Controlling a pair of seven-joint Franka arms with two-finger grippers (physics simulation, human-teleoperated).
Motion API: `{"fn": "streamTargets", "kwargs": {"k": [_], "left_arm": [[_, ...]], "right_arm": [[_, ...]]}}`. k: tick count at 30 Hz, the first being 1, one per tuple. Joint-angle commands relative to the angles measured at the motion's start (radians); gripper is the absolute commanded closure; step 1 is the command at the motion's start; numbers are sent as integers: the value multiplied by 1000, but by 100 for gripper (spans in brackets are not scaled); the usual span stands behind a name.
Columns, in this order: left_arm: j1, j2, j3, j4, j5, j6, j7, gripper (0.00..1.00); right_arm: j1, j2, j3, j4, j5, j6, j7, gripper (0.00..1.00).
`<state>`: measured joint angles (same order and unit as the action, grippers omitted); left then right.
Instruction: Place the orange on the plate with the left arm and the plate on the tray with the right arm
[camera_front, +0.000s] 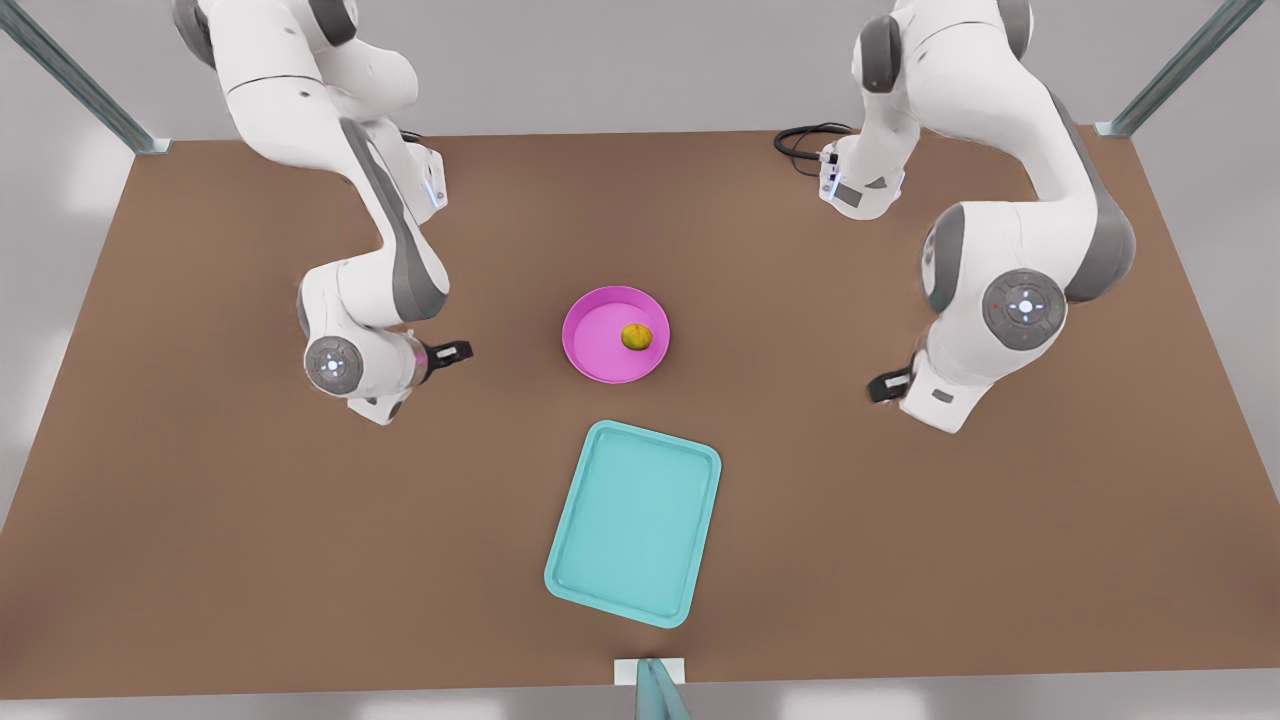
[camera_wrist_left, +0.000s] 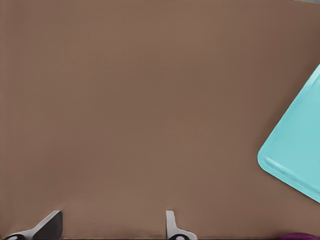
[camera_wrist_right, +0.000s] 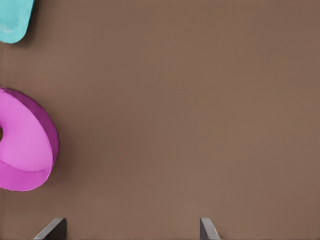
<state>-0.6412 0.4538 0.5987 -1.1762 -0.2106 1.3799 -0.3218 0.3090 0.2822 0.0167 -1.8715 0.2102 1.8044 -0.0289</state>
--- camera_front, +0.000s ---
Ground silver frame post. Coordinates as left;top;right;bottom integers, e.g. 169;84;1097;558
1093;0;1266;139
0;0;173;156
613;657;693;720

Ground teal rectangular tray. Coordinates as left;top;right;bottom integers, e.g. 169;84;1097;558
544;419;723;630

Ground pink round plate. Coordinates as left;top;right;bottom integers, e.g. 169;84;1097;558
561;286;671;385

